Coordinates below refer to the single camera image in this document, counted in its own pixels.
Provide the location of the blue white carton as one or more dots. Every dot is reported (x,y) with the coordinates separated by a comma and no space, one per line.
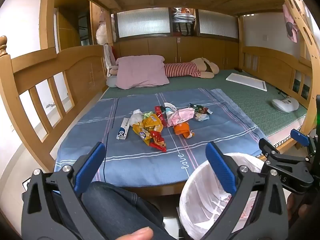
(122,130)

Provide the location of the stack of papers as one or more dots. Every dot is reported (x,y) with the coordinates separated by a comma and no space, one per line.
(182,17)

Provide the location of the white tissue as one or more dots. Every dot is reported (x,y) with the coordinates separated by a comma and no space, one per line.
(136,117)

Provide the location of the red snack packet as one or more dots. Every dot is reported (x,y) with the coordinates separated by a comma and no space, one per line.
(157,142)

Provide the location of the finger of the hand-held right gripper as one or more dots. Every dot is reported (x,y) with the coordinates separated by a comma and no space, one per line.
(300,137)
(271,151)

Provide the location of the wooden wardrobe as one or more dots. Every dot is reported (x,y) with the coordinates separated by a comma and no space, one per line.
(65,35)

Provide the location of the orange packet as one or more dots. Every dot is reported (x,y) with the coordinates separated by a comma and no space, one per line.
(181,129)

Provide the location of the red box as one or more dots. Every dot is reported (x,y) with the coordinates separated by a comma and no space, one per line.
(158,111)

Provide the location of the pink pillow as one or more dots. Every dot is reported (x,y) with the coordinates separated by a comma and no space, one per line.
(142,72)

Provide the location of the green snack bag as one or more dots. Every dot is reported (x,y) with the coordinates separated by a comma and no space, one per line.
(198,108)

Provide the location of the blue plaid bed sheet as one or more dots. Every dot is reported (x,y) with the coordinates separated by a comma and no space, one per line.
(137,160)

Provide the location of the yellow orange snack bag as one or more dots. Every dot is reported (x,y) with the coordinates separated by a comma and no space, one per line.
(152,122)

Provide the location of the person's left hand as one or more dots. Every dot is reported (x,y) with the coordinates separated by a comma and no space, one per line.
(137,235)

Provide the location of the white fluffy hanging toy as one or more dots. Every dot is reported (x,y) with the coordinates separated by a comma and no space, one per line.
(101,33)

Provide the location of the wooden bunk bed frame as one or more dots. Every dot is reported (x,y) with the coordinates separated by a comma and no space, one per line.
(80,65)

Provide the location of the flat white board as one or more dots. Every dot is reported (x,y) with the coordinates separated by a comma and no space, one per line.
(246,81)

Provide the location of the yellow purple snack bag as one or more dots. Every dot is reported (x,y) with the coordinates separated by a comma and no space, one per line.
(141,133)

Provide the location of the grey blue cushion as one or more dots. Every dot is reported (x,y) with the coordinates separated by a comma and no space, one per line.
(111,82)

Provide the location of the pale blue wrapper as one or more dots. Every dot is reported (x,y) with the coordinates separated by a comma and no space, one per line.
(202,117)

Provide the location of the pink white plastic bag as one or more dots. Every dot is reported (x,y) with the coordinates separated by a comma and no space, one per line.
(181,116)

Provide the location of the person's right hand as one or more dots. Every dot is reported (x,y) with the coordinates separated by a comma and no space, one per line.
(291,207)

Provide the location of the wastebasket with white liner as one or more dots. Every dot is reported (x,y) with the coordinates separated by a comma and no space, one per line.
(200,192)

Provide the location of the pink mattress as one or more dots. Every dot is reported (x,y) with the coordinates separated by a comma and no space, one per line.
(287,130)

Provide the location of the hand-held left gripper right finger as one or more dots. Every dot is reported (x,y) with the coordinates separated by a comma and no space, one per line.
(221,167)

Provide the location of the white red hanging cloth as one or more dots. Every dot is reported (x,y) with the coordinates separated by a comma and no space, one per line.
(108,55)

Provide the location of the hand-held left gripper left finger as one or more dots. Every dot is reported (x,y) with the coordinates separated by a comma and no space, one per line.
(90,162)

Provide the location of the striped plush toy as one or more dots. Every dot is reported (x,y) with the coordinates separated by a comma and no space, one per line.
(180,70)

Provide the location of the pink hanging cloth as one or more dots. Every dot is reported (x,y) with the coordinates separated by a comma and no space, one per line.
(290,27)

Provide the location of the small green wrapper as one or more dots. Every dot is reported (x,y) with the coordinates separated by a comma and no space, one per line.
(146,115)

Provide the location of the green bed mat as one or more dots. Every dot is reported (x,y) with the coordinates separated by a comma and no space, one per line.
(250,105)

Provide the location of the white rounded device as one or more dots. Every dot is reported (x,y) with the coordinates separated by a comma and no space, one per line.
(285,105)

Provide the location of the wooden cabinet with glass doors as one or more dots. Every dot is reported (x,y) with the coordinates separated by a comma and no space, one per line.
(162,47)

